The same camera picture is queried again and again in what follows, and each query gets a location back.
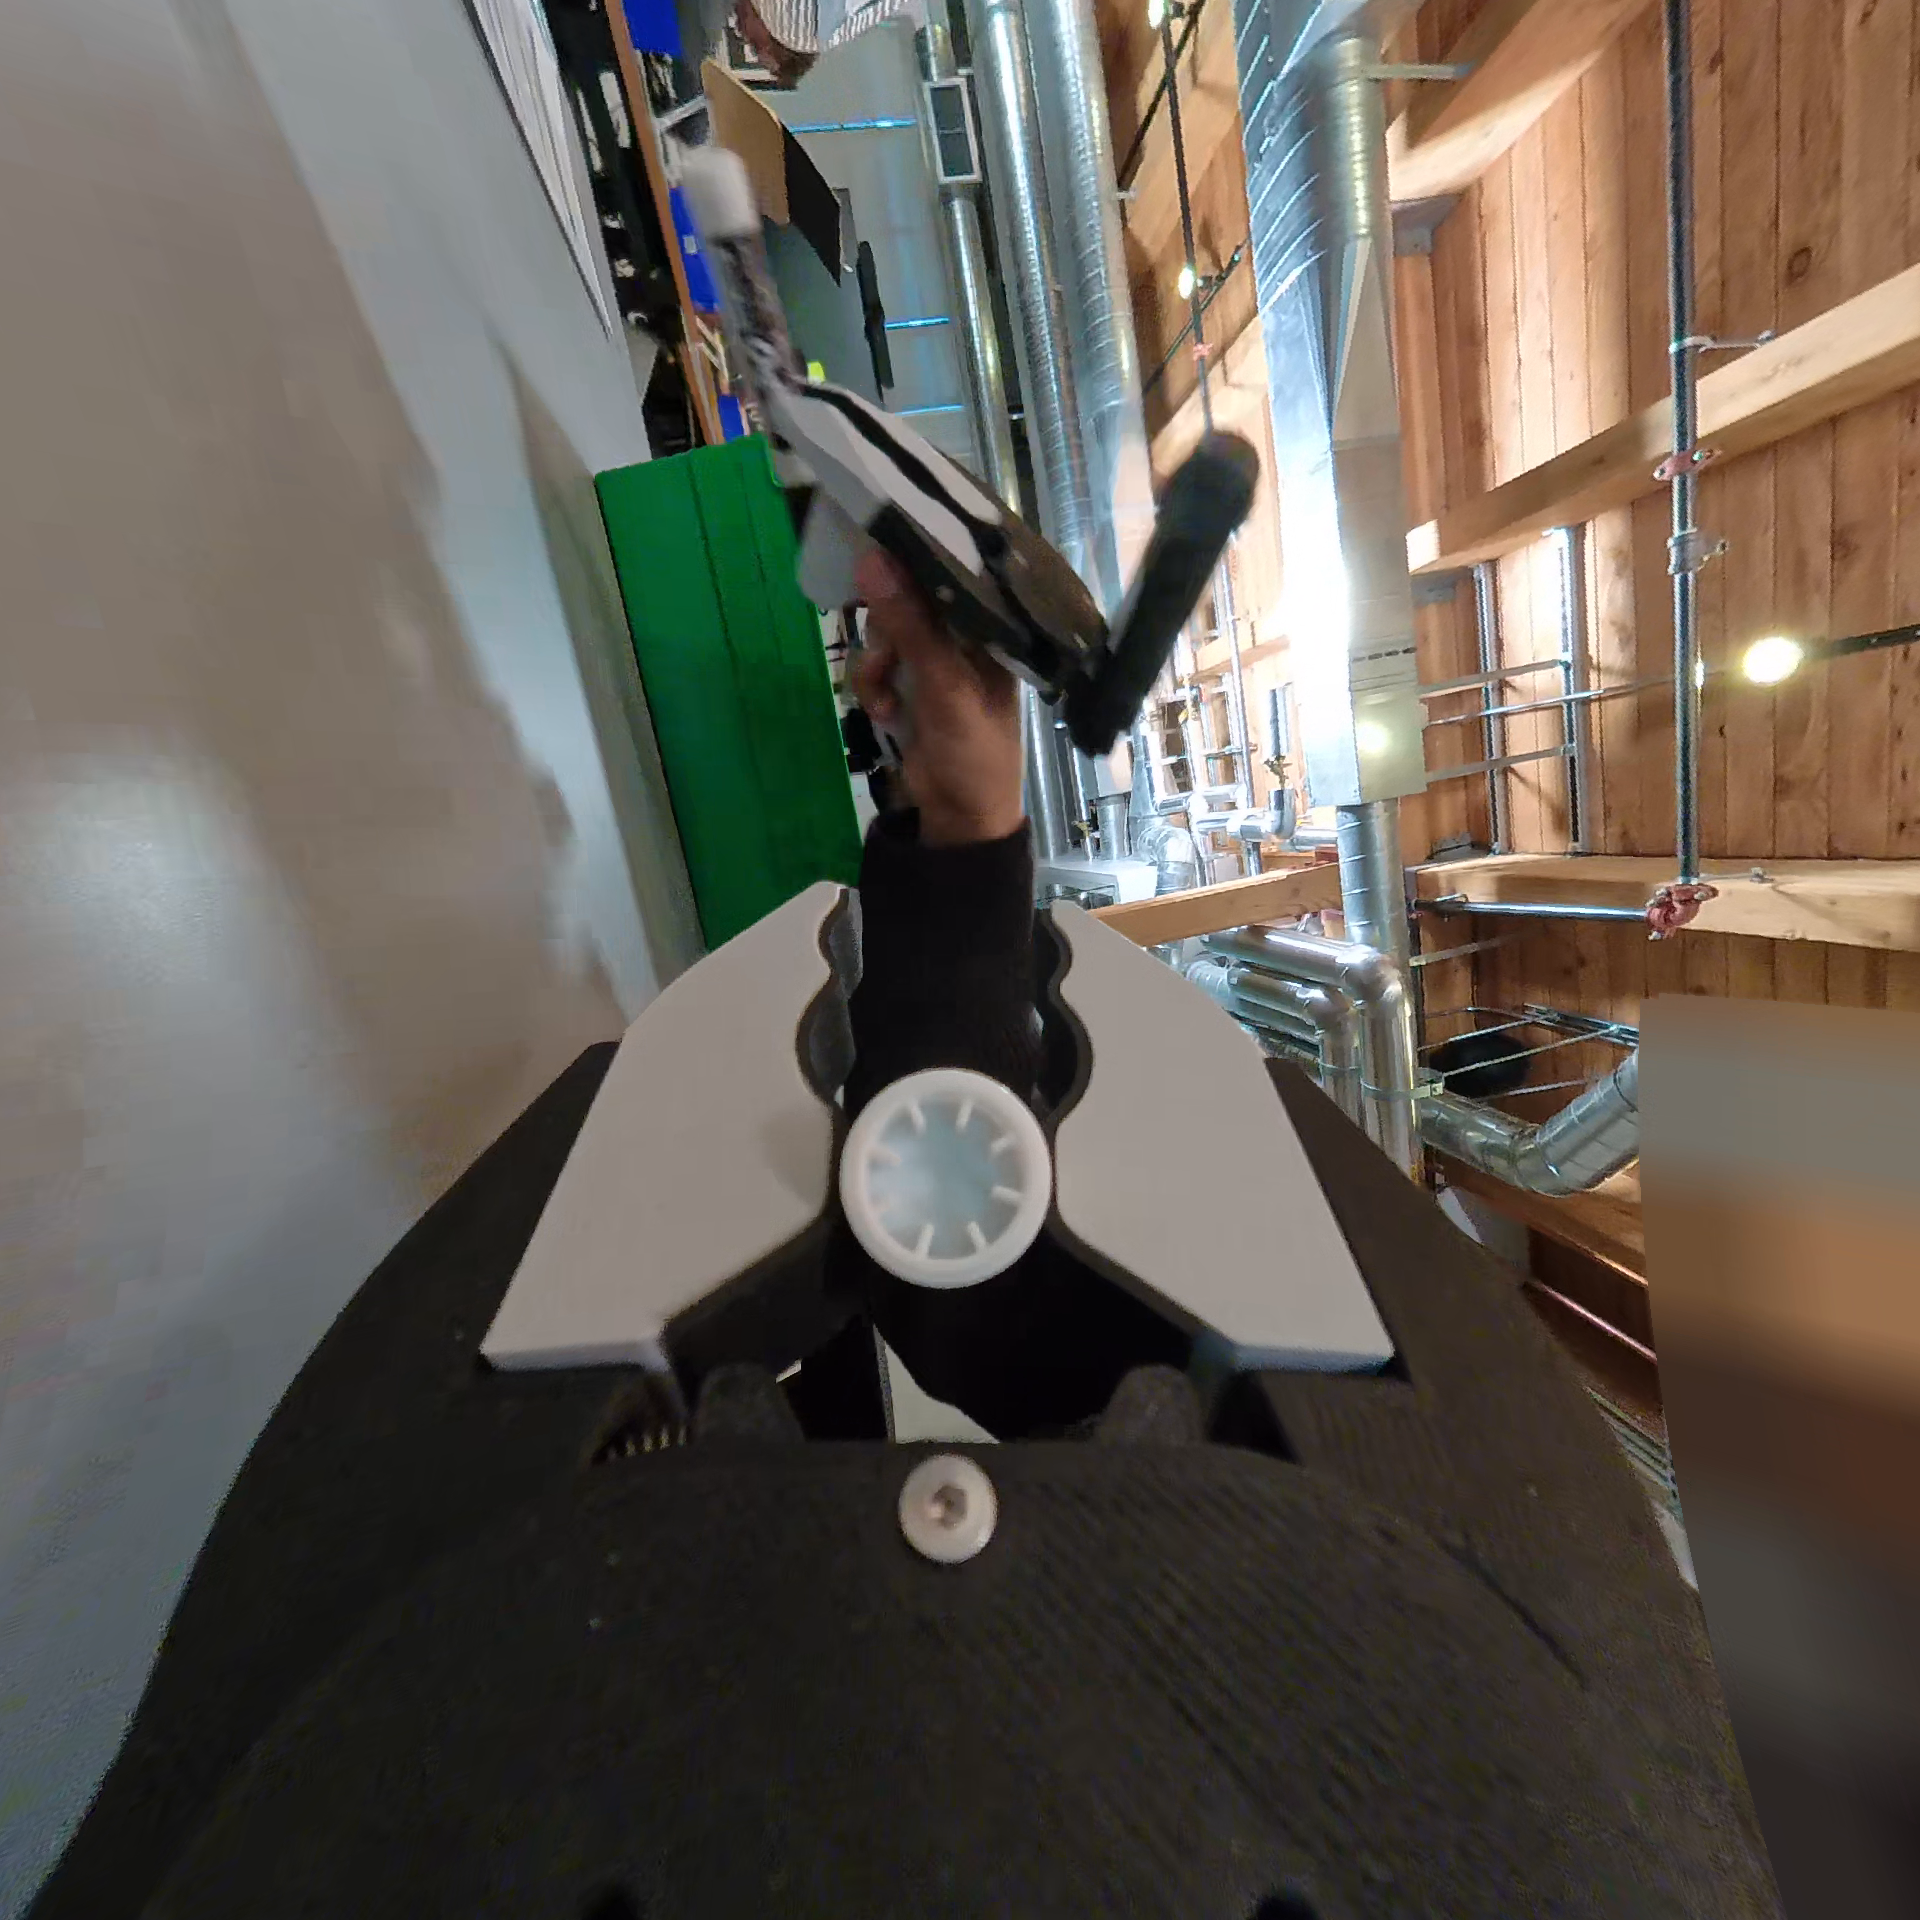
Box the grey desk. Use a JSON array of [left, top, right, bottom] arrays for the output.
[[0, 0, 706, 1846]]

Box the silver spiral duct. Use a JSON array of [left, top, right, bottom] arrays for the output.
[[1019, 0, 1145, 601], [959, 0, 1057, 496]]

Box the large sheet metal duct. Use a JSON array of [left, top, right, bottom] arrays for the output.
[[1230, 0, 1425, 963]]

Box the long wooden table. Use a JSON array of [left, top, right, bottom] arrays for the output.
[[598, 0, 725, 444]]

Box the long metal ceiling pipe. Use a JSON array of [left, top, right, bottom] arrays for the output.
[[1657, 0, 1714, 902]]

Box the green plastic bin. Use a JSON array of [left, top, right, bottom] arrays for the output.
[[594, 435, 886, 950]]

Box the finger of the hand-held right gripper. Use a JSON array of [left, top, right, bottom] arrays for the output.
[[779, 380, 1037, 530], [765, 412, 991, 605]]

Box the person's right hand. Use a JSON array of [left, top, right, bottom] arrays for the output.
[[843, 552, 1039, 848]]

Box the black panel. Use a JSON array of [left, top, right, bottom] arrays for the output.
[[697, 59, 895, 406]]

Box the laminated paper sheet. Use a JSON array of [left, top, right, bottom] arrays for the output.
[[463, 0, 616, 339]]

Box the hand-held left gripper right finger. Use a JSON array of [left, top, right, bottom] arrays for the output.
[[1042, 897, 1395, 1419]]

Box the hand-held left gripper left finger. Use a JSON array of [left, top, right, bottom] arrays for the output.
[[479, 882, 864, 1443]]

